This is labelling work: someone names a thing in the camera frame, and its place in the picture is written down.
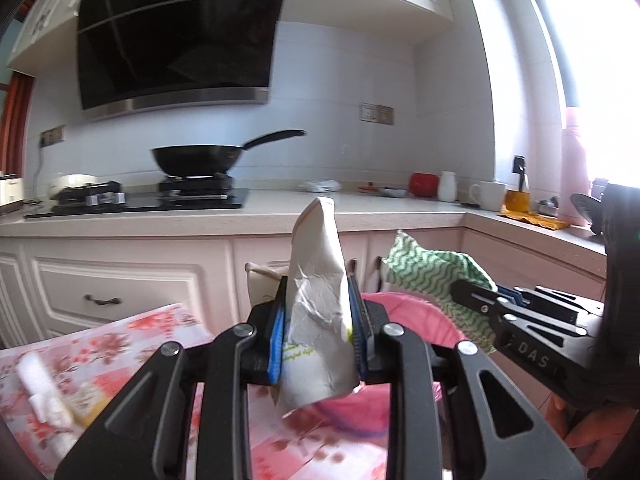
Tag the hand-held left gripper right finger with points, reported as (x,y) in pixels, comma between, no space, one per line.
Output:
(361,355)

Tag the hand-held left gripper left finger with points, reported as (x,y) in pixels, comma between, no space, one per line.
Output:
(277,340)

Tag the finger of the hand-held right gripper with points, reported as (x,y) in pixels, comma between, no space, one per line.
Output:
(555,300)
(472,300)

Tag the green wavy striped cloth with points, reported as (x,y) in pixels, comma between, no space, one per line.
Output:
(425,270)

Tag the white paper bag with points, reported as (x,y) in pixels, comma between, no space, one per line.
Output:
(315,285)

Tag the white tube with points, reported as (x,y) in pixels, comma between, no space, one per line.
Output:
(36,377)

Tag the person's right hand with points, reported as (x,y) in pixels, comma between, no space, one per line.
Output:
(590,435)

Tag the cream cloth bag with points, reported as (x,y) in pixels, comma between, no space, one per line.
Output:
(262,285)

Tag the yellow cloth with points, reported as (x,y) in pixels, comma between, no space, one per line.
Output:
(540,221)

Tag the small metal pot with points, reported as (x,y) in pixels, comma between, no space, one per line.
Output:
(548,208)

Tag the amber glass jar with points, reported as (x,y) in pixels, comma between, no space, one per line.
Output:
(516,202)

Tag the white mug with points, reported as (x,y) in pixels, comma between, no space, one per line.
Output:
(490,196)

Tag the white bottle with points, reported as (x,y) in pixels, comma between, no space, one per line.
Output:
(447,187)

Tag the red container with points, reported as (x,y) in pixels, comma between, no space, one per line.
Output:
(423,185)

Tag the pink thermos bottle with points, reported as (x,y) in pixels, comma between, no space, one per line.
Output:
(575,170)

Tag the dark shallow dish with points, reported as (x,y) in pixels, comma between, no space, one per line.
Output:
(392,191)

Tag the black utensil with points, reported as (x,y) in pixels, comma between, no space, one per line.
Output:
(519,170)

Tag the white kitchen base cabinet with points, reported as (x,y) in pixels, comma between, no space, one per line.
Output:
(150,270)

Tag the pink floral tablecloth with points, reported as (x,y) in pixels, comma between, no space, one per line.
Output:
(125,330)

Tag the crumpled white plastic bag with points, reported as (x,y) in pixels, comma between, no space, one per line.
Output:
(320,186)

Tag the black gas stove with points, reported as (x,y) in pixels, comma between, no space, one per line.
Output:
(150,202)

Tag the black wok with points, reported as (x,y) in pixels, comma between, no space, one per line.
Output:
(195,157)

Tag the small printed white packet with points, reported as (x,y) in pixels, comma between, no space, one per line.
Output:
(55,412)

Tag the white round pan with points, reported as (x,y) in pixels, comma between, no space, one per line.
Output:
(75,182)

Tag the white countertop appliance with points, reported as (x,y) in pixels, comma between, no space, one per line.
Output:
(11,195)

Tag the black range hood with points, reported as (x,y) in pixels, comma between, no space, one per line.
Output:
(175,35)

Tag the wooden framed glass door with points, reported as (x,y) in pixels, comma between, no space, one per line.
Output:
(15,120)

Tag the gold wall socket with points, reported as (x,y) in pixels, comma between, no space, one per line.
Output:
(376,113)
(52,136)

